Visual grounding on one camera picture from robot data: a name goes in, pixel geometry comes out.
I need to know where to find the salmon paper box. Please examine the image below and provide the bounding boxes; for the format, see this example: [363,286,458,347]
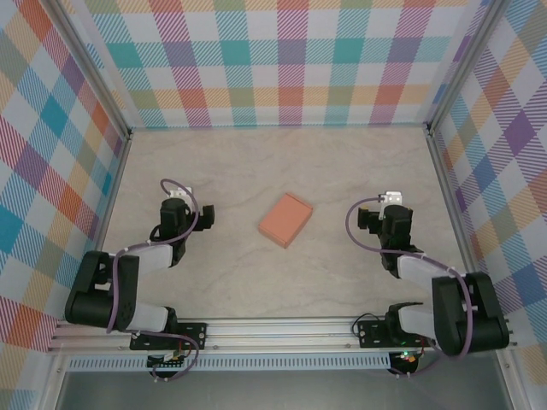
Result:
[257,192,315,249]

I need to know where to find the small black controller board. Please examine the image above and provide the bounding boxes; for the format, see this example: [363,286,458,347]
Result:
[147,352,191,369]
[391,349,422,368]

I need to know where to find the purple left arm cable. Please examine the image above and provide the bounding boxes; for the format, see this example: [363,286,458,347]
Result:
[104,178,202,384]

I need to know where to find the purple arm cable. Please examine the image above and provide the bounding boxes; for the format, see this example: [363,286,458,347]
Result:
[104,178,202,384]
[344,195,475,379]

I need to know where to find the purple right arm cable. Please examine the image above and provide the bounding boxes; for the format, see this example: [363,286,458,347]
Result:
[344,195,475,379]

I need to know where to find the aluminium table side rail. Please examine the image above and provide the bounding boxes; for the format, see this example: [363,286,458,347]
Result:
[425,123,492,317]
[74,130,133,321]

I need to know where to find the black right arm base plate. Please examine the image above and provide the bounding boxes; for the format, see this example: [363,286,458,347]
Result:
[357,319,436,349]

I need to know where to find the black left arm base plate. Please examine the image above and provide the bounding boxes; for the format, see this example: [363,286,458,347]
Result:
[130,322,209,351]

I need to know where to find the long aluminium mounting rail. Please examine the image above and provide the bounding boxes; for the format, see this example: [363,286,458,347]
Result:
[46,315,521,354]

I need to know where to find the white slotted cable duct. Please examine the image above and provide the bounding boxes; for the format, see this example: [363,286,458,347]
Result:
[66,353,392,372]

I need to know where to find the slanted aluminium frame post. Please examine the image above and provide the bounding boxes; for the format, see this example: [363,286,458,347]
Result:
[425,0,508,138]
[40,0,133,142]

